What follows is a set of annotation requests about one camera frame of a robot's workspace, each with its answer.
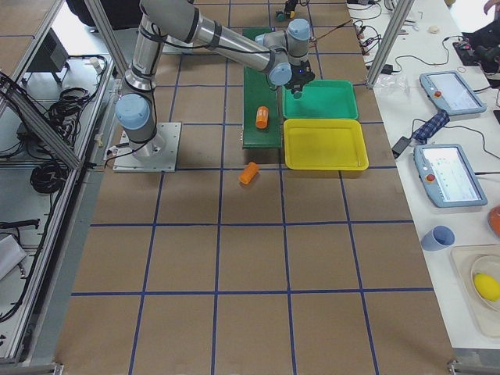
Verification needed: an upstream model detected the yellow plastic tray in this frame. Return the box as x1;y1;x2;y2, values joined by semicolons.
284;119;369;171

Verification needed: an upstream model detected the green plastic tray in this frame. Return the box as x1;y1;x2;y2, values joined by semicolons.
282;80;359;120

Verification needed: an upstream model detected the green conveyor belt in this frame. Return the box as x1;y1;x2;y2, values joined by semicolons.
241;27;283;151

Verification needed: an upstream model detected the red black wire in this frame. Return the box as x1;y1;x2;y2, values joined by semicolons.
310;19;355;44

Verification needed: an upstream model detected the yellow lemon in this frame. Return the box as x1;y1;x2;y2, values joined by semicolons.
473;273;499;302

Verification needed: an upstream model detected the teach pendant near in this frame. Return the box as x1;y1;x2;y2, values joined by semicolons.
413;144;488;208

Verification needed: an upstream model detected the aluminium frame post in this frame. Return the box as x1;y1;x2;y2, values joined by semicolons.
366;0;414;89

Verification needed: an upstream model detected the blue cup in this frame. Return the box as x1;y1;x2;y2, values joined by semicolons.
420;226;455;252

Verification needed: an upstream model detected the teach pendant far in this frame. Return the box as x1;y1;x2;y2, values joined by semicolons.
419;70;487;116

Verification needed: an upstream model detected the beige tray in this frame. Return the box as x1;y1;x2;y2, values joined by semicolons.
450;245;499;338

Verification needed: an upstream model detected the orange cylinder with label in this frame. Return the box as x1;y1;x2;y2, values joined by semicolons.
255;106;269;130

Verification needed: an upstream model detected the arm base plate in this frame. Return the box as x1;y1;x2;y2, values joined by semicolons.
112;122;181;173

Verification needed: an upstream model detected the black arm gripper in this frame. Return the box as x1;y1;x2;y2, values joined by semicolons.
284;0;298;12
284;60;316;92

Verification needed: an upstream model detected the black power adapter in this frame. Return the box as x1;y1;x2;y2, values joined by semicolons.
391;136;413;159

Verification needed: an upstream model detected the teach pendant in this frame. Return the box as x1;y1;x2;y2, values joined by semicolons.
413;144;488;208
419;70;487;116

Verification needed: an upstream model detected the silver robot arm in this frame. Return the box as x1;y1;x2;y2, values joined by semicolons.
115;1;315;155

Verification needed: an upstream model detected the plain orange cylinder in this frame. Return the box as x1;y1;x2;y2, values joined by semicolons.
238;162;260;185

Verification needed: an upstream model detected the blue plaid umbrella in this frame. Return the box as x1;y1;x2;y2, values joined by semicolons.
412;109;450;145

